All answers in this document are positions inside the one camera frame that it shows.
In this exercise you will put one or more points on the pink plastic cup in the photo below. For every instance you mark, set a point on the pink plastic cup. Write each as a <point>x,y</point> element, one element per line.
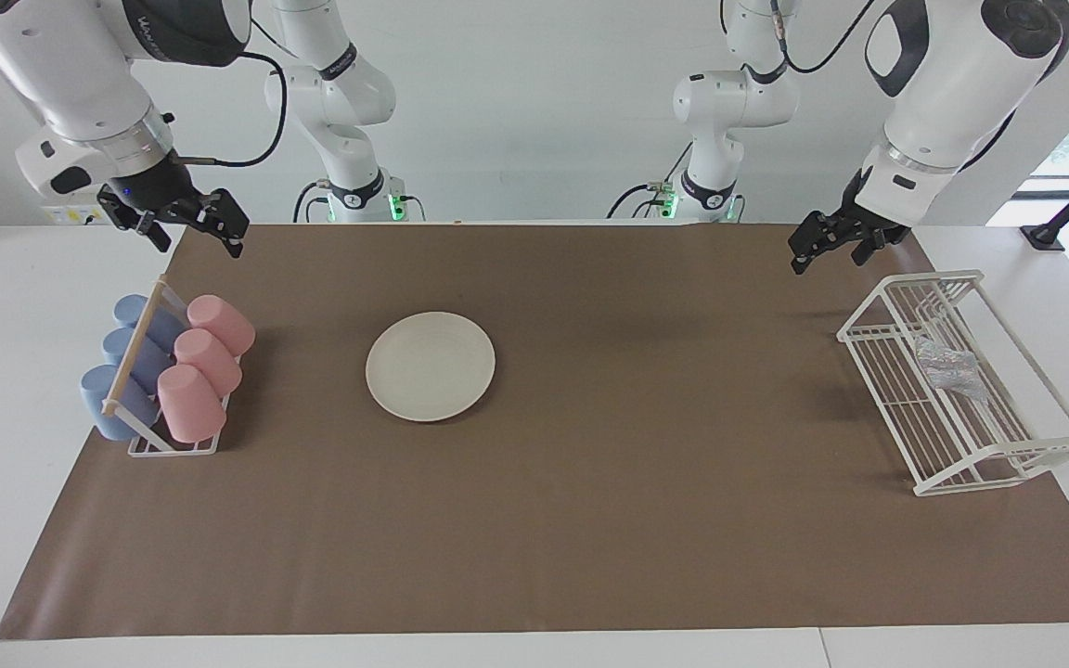
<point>219,320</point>
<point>208,360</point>
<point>189,404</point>

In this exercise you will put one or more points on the blue plastic cup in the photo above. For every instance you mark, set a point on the blue plastic cup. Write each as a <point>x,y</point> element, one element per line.
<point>137,311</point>
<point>122,345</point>
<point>103,404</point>

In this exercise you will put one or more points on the brown paper table mat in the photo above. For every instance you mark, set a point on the brown paper table mat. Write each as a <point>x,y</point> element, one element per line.
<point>590,520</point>

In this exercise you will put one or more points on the white cup holder rack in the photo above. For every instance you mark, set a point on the white cup holder rack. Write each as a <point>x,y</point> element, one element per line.
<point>135,343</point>

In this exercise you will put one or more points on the cream round plate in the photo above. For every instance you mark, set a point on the cream round plate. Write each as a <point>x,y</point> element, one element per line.
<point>431,366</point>

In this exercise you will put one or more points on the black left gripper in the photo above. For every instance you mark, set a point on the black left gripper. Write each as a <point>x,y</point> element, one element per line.
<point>861,211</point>

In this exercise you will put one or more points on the clear plastic snack bag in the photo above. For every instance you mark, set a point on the clear plastic snack bag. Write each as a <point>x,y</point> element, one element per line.
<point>952,369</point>

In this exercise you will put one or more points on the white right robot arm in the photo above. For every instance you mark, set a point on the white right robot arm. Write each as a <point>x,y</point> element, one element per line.
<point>80,65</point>

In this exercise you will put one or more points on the white wall power outlet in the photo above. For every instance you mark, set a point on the white wall power outlet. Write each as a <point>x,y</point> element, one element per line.
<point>66,215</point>

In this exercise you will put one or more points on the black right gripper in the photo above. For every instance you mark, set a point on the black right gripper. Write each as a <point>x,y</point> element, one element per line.
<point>159,190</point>

